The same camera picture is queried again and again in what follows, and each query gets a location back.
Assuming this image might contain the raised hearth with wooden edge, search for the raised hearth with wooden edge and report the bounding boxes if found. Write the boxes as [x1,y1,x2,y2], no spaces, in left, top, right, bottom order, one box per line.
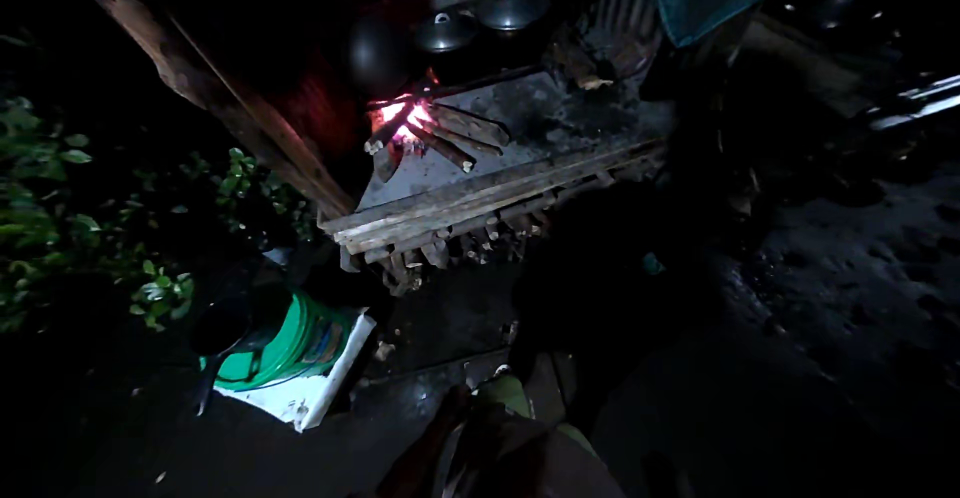
[317,63,676,255]

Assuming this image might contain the stack of cut branches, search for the stack of cut branches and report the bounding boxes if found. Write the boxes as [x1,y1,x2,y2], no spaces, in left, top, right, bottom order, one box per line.
[339,169,616,297]

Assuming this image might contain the pile of burning firewood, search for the pile of burning firewood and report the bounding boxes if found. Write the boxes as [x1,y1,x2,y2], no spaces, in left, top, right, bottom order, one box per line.
[363,90,512,184]

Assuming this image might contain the fire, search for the fire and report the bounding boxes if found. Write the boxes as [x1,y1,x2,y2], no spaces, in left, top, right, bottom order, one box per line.
[372,70,440,155]

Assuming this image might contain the thick brown wood log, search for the thick brown wood log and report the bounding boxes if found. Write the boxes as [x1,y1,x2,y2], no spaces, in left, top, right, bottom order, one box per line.
[549,27,615,91]

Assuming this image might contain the metal pot with lid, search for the metal pot with lid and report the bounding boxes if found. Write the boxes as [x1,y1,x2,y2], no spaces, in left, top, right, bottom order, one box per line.
[414,12,478,54]
[477,0,552,33]

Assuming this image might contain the round dark pot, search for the round dark pot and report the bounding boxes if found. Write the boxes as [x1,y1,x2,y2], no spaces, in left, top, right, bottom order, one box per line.
[348,16,410,95]

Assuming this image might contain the green plastic bucket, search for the green plastic bucket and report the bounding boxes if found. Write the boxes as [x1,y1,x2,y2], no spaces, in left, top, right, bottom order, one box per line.
[200,291,363,392]

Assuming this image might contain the person's legs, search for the person's legs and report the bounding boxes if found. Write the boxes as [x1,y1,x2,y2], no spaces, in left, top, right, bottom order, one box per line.
[442,364,625,498]

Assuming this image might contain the white rectangular slab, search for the white rectangular slab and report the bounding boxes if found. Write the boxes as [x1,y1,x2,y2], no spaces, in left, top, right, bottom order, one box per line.
[214,308,377,433]

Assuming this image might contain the dark metal pot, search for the dark metal pot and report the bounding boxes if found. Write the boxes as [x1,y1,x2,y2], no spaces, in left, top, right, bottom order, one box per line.
[813,0,860,31]

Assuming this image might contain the green leafy plants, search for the green leafy plants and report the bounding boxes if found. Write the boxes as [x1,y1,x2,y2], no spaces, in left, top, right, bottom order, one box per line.
[0,96,316,334]

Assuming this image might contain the black long-handled pan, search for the black long-handled pan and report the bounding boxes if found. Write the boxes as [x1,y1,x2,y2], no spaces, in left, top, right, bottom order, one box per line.
[190,299,252,417]

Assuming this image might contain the rough wooden post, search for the rough wooden post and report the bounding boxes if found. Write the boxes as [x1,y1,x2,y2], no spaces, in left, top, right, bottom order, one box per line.
[52,0,357,219]

